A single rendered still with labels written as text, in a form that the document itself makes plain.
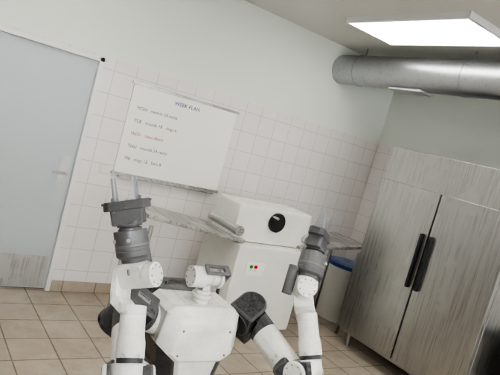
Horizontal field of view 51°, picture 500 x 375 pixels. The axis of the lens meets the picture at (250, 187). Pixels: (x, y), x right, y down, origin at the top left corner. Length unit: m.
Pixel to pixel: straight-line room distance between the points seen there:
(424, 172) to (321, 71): 1.66
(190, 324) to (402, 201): 3.70
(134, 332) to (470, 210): 3.68
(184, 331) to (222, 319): 0.14
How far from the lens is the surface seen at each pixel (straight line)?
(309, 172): 5.95
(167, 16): 4.88
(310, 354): 1.68
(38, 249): 4.86
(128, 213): 1.37
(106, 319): 1.62
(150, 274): 1.35
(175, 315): 1.59
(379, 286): 5.15
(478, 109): 5.95
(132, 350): 1.35
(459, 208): 4.72
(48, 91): 4.59
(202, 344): 1.65
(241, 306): 1.77
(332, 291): 6.06
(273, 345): 1.74
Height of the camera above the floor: 1.78
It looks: 6 degrees down
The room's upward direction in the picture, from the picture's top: 15 degrees clockwise
